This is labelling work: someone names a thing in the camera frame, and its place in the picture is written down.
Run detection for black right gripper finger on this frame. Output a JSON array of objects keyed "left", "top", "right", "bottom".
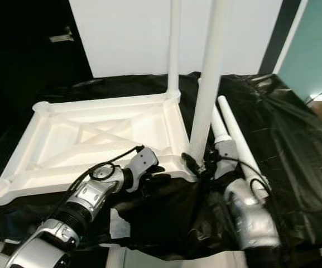
[{"left": 182, "top": 152, "right": 204, "bottom": 175}]

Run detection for white plastic table leg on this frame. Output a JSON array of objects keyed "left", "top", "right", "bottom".
[
  {"left": 166, "top": 0, "right": 182, "bottom": 101},
  {"left": 218, "top": 96, "right": 270, "bottom": 190},
  {"left": 198, "top": 78, "right": 234, "bottom": 145},
  {"left": 188, "top": 0, "right": 232, "bottom": 165}
]

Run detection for white plastic table top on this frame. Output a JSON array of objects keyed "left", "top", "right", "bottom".
[{"left": 0, "top": 91, "right": 199, "bottom": 206}]

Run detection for black plastic cover sheet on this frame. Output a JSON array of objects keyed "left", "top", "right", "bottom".
[{"left": 0, "top": 73, "right": 322, "bottom": 260}]

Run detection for black door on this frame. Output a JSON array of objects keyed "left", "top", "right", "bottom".
[{"left": 0, "top": 0, "right": 93, "bottom": 140}]

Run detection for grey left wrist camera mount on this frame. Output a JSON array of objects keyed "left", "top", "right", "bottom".
[{"left": 127, "top": 147, "right": 160, "bottom": 190}]

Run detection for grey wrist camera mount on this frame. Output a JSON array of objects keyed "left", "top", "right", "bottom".
[
  {"left": 214, "top": 140, "right": 239, "bottom": 179},
  {"left": 127, "top": 147, "right": 160, "bottom": 190}
]

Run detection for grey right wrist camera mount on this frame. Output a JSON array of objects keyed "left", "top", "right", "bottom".
[{"left": 214, "top": 140, "right": 239, "bottom": 179}]

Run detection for white support table post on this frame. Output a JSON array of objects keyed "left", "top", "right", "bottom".
[{"left": 108, "top": 246, "right": 128, "bottom": 268}]

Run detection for black vertical wall strip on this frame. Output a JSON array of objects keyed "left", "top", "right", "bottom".
[{"left": 258, "top": 0, "right": 304, "bottom": 76}]

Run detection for silver door handle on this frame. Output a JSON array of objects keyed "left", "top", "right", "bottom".
[{"left": 49, "top": 27, "right": 75, "bottom": 44}]

